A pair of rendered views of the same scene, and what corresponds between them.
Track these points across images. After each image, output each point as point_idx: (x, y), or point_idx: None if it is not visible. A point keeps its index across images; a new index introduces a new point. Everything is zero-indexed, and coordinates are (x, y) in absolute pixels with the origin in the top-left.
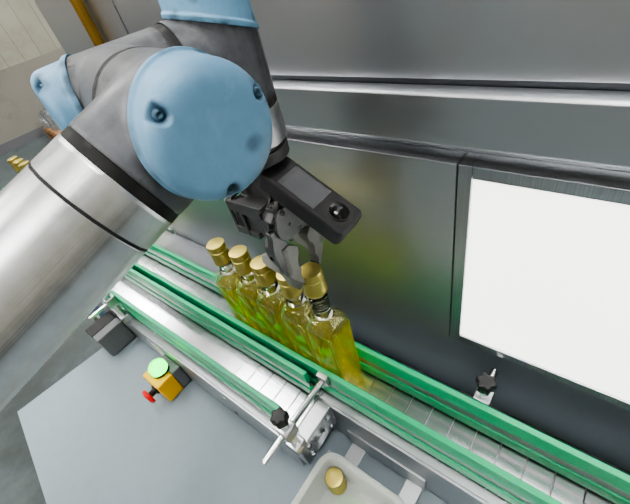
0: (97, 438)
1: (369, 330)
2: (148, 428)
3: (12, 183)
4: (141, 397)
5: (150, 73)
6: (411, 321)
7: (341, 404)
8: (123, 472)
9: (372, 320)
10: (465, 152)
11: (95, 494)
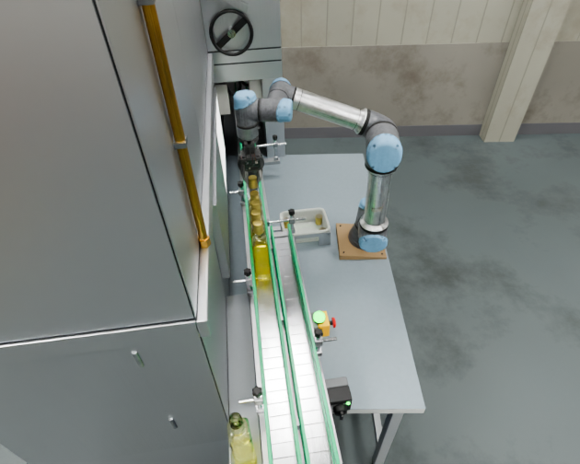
0: (372, 337)
1: None
2: (343, 319)
3: (306, 91)
4: (339, 340)
5: (284, 79)
6: None
7: (268, 231)
8: (363, 309)
9: None
10: None
11: (379, 311)
